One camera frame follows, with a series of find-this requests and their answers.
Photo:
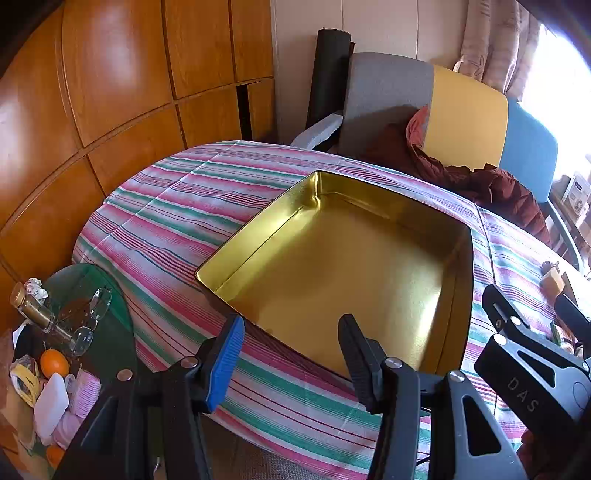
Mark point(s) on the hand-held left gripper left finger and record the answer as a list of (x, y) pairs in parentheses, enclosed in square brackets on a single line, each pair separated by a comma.
[(226, 364)]

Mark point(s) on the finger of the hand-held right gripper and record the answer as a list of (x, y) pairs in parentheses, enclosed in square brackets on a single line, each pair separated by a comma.
[(501, 314), (575, 323)]

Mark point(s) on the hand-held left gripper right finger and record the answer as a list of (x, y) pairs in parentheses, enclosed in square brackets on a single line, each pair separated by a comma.
[(358, 364)]

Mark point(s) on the gold tin box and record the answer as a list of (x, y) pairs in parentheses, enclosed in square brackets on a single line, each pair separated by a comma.
[(332, 277)]

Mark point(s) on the yellow block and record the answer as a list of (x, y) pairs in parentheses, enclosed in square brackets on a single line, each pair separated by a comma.
[(554, 280)]

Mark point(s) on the dark red jacket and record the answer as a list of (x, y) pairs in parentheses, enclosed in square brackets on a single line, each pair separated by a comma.
[(498, 189)]

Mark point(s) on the white box with blue print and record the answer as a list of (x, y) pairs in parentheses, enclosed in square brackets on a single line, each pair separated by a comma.
[(577, 194)]

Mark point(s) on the eyeglasses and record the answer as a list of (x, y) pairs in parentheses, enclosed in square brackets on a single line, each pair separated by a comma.
[(100, 300)]

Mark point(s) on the striped tablecloth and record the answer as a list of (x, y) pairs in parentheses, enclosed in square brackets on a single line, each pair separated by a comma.
[(184, 207)]

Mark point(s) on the orange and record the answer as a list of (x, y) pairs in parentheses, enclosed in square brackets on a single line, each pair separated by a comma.
[(54, 363), (55, 457)]

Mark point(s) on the green glass side table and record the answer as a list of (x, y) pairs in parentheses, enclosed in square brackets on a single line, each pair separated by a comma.
[(69, 286)]

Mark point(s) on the white plastic case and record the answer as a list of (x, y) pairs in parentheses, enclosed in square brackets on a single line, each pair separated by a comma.
[(50, 401)]

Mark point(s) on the glass bottle with gold cap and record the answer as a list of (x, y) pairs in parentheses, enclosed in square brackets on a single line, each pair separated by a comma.
[(34, 311)]

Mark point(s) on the yellow white crumpled item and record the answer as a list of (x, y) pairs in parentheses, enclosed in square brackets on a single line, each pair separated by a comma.
[(25, 381)]

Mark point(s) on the crumpled white paper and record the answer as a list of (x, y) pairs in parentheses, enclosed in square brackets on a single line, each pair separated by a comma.
[(34, 287)]

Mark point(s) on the grey yellow blue bench sofa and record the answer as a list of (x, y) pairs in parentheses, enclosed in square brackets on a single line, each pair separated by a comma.
[(466, 106)]

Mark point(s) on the pale patterned curtain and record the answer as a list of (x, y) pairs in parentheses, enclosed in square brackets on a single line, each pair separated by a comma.
[(498, 41)]

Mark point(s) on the black rolled mat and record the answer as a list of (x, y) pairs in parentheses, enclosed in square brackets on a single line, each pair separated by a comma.
[(328, 69)]

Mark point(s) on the wooden cabinet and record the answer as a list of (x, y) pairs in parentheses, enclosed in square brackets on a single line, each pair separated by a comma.
[(115, 69)]

